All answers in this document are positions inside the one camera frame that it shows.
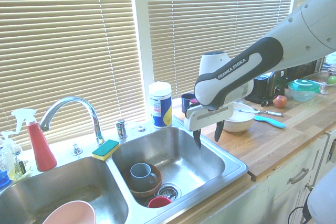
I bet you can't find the silver butter knife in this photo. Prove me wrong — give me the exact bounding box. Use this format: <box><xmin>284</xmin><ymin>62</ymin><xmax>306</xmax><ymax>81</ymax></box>
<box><xmin>234</xmin><ymin>108</ymin><xmax>285</xmax><ymax>118</ymax></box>

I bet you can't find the brown wooden bowl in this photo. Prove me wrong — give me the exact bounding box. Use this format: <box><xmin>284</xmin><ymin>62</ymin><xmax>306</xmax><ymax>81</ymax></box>
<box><xmin>123</xmin><ymin>163</ymin><xmax>163</xmax><ymax>199</ymax></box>

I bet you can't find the small chrome sink knob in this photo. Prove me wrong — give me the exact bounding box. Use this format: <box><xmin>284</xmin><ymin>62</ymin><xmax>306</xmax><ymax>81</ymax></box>
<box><xmin>71</xmin><ymin>142</ymin><xmax>83</xmax><ymax>156</ymax></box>

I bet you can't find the clear plastic box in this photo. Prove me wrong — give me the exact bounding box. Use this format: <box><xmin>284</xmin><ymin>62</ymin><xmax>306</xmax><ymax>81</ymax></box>
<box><xmin>309</xmin><ymin>70</ymin><xmax>336</xmax><ymax>95</ymax></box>

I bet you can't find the stainless steel double sink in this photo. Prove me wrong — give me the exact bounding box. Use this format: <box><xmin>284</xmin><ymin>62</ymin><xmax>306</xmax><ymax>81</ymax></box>
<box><xmin>0</xmin><ymin>125</ymin><xmax>249</xmax><ymax>224</ymax></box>

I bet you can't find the plastic container green lid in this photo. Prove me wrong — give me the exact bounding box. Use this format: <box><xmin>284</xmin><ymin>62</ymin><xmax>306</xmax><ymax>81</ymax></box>
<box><xmin>287</xmin><ymin>79</ymin><xmax>321</xmax><ymax>102</ymax></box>

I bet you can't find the clear pump soap bottle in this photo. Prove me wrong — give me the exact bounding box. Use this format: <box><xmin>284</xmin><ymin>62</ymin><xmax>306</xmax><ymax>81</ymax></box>
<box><xmin>0</xmin><ymin>131</ymin><xmax>16</xmax><ymax>180</ymax></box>

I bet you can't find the red spray bottle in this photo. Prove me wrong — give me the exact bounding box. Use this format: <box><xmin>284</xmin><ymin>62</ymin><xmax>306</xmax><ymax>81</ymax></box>
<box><xmin>10</xmin><ymin>108</ymin><xmax>58</xmax><ymax>172</ymax></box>

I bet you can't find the grey mug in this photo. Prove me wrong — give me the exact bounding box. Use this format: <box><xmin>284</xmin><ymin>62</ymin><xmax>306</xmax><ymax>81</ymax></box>
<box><xmin>130</xmin><ymin>163</ymin><xmax>158</xmax><ymax>191</ymax></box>

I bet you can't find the large white bowl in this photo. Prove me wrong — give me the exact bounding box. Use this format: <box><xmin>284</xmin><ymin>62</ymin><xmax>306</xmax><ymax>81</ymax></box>
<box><xmin>222</xmin><ymin>103</ymin><xmax>256</xmax><ymax>133</ymax></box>

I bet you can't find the pink bowl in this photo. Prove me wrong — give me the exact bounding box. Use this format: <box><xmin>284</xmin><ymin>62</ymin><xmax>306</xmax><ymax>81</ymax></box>
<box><xmin>41</xmin><ymin>200</ymin><xmax>97</xmax><ymax>224</ymax></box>

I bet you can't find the yellow and green sponge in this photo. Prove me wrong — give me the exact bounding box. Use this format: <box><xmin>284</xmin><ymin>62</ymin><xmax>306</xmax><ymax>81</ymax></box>
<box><xmin>91</xmin><ymin>139</ymin><xmax>121</xmax><ymax>162</ymax></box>

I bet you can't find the dark blue mug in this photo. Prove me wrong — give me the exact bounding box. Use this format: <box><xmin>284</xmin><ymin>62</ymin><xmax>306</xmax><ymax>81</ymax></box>
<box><xmin>181</xmin><ymin>93</ymin><xmax>196</xmax><ymax>113</ymax></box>

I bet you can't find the red cup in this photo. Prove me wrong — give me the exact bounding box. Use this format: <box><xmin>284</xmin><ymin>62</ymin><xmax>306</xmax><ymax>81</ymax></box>
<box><xmin>148</xmin><ymin>196</ymin><xmax>173</xmax><ymax>208</ymax></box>

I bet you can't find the chrome curved faucet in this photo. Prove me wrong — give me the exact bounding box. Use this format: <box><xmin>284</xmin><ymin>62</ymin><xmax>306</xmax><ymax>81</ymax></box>
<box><xmin>39</xmin><ymin>96</ymin><xmax>105</xmax><ymax>146</ymax></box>

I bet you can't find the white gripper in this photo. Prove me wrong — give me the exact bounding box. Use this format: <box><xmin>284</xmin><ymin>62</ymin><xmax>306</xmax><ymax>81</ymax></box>
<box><xmin>183</xmin><ymin>102</ymin><xmax>234</xmax><ymax>149</ymax></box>

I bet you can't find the red apple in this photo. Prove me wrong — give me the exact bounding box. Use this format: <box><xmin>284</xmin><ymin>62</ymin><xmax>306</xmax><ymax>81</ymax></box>
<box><xmin>272</xmin><ymin>94</ymin><xmax>288</xmax><ymax>109</ymax></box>

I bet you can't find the black appliance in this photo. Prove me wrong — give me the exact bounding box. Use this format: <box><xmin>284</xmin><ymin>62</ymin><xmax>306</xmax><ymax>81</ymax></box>
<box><xmin>286</xmin><ymin>60</ymin><xmax>324</xmax><ymax>83</ymax></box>

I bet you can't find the white wipes canister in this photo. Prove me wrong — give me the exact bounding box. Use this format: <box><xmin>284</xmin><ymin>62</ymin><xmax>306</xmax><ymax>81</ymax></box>
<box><xmin>148</xmin><ymin>81</ymin><xmax>173</xmax><ymax>130</ymax></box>

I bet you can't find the teal plastic knife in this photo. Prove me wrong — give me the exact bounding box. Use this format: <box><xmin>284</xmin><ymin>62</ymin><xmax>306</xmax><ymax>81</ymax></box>
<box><xmin>253</xmin><ymin>115</ymin><xmax>287</xmax><ymax>129</ymax></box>

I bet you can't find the metal drawer handle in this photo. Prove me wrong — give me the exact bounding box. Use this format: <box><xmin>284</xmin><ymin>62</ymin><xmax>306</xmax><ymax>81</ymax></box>
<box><xmin>289</xmin><ymin>167</ymin><xmax>310</xmax><ymax>185</ymax></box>

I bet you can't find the black toaster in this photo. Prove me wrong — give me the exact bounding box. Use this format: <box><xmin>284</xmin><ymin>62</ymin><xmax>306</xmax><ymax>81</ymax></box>
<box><xmin>245</xmin><ymin>69</ymin><xmax>289</xmax><ymax>104</ymax></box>

